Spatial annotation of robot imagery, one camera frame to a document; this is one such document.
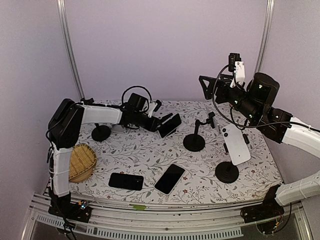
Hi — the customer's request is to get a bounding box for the floral table mat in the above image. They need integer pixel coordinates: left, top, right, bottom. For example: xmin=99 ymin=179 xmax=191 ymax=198
xmin=69 ymin=101 xmax=283 ymax=205

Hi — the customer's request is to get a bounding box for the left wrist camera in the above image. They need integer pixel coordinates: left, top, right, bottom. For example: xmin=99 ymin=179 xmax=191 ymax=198
xmin=127 ymin=93 xmax=162 ymax=118

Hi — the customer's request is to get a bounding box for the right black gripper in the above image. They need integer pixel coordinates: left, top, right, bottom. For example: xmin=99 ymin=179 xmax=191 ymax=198
xmin=199 ymin=73 xmax=261 ymax=123

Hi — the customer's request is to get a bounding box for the front aluminium rail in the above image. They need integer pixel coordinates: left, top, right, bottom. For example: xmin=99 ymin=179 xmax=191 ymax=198
xmin=21 ymin=193 xmax=314 ymax=240

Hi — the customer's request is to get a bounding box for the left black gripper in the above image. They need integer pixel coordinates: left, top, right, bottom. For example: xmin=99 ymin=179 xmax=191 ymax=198
xmin=133 ymin=111 xmax=164 ymax=132

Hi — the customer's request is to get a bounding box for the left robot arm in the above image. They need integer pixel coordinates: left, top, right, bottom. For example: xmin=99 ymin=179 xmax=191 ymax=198
xmin=45 ymin=93 xmax=162 ymax=217

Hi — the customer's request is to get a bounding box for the aluminium frame post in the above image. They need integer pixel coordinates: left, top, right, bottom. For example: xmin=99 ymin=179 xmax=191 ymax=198
xmin=254 ymin=0 xmax=275 ymax=73
xmin=56 ymin=0 xmax=85 ymax=99

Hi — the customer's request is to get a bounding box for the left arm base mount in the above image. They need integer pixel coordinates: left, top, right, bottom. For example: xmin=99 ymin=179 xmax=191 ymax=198
xmin=48 ymin=191 xmax=93 ymax=223

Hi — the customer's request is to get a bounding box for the black folding phone stand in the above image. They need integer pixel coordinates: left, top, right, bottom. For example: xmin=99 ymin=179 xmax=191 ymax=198
xmin=158 ymin=113 xmax=173 ymax=128

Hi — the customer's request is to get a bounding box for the black round phone stand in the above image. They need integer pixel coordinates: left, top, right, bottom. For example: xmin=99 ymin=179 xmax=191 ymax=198
xmin=183 ymin=112 xmax=216 ymax=152
xmin=80 ymin=97 xmax=112 ymax=143
xmin=215 ymin=133 xmax=250 ymax=184

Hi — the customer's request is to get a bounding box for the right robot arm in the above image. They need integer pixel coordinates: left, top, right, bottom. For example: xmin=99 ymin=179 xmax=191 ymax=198
xmin=198 ymin=72 xmax=320 ymax=157

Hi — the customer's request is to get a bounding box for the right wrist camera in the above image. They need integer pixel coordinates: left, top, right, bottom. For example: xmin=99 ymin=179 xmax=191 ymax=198
xmin=228 ymin=53 xmax=246 ymax=90

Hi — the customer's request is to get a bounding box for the green tape piece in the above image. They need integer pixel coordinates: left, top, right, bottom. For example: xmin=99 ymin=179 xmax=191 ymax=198
xmin=130 ymin=204 xmax=146 ymax=211

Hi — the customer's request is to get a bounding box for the woven bamboo basket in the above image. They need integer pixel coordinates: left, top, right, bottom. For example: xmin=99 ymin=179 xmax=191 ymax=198
xmin=69 ymin=143 xmax=97 ymax=183

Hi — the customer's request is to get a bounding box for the white-edged phone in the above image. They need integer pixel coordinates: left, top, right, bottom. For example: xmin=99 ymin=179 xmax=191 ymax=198
xmin=154 ymin=164 xmax=185 ymax=195
xmin=158 ymin=113 xmax=182 ymax=138

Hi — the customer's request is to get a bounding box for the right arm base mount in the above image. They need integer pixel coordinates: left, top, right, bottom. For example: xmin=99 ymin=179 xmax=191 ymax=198
xmin=240 ymin=184 xmax=285 ymax=223

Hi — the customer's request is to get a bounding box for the left aluminium frame post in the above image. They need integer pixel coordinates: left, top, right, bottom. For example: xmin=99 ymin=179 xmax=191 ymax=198
xmin=56 ymin=0 xmax=85 ymax=99

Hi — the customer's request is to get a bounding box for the right aluminium frame post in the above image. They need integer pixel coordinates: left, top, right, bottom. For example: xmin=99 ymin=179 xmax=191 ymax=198
xmin=254 ymin=0 xmax=275 ymax=73

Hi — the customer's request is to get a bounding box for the white phone dual camera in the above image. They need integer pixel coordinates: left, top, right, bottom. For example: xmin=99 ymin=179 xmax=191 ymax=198
xmin=221 ymin=124 xmax=251 ymax=166

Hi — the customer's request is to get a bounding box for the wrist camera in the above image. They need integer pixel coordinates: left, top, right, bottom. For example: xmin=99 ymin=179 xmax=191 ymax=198
xmin=228 ymin=53 xmax=246 ymax=90
xmin=127 ymin=93 xmax=162 ymax=118

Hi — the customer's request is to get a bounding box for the silver phone in clamp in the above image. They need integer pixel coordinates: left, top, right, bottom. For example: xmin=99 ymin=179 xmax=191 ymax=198
xmin=206 ymin=111 xmax=221 ymax=135

